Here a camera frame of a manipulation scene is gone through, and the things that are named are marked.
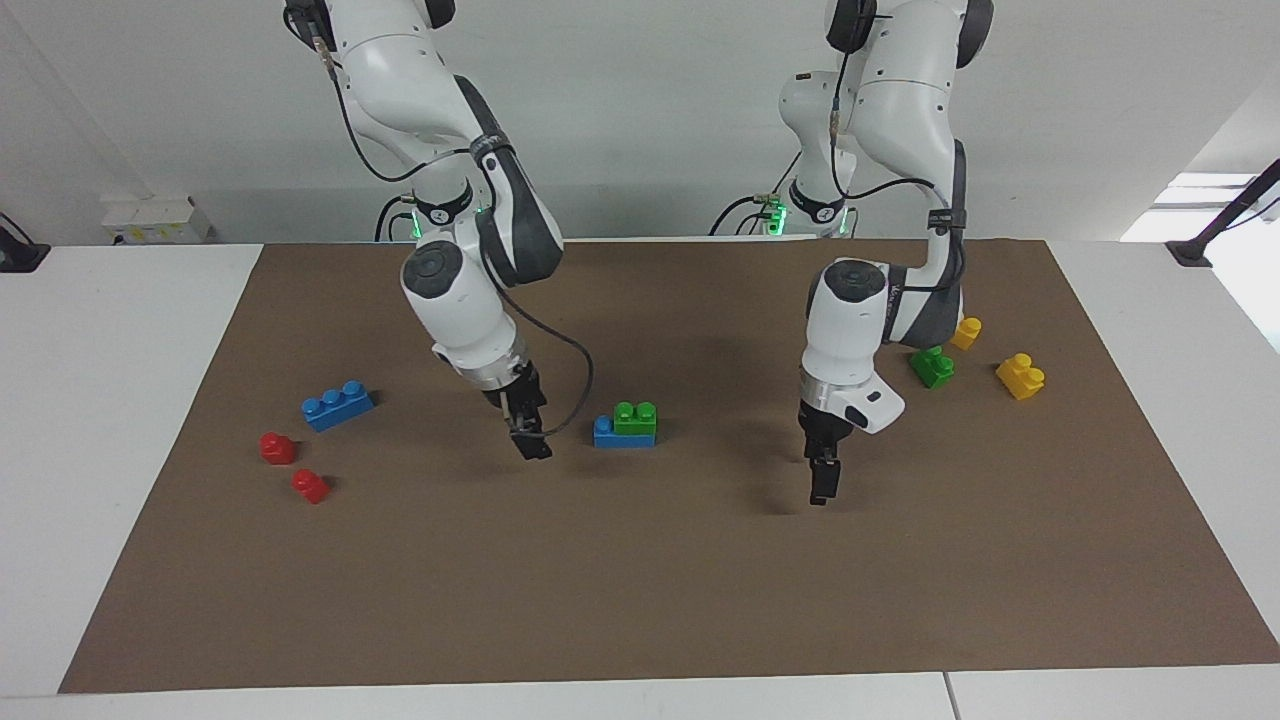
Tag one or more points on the brown table mat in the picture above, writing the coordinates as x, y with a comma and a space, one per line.
640, 560

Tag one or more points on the red one-stud brick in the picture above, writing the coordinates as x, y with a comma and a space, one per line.
277, 449
311, 487

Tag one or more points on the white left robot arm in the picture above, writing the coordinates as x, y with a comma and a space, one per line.
845, 330

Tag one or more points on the white cardboard box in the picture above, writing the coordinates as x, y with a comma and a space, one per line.
155, 220

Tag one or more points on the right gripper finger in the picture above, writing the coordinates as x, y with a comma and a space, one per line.
541, 432
527, 440

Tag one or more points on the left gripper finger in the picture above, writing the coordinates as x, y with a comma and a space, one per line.
817, 482
832, 478

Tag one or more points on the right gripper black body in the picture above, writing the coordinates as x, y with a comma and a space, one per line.
518, 395

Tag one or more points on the green two-stud brick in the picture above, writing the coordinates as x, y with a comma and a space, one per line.
932, 368
636, 420

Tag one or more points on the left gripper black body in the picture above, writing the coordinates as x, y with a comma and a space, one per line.
825, 435

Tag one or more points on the blue three-stud brick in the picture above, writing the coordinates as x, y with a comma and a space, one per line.
603, 434
338, 407

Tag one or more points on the black camera stand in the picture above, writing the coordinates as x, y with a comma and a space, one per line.
1190, 252

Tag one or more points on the yellow two-stud brick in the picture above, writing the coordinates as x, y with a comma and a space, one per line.
1020, 377
966, 333

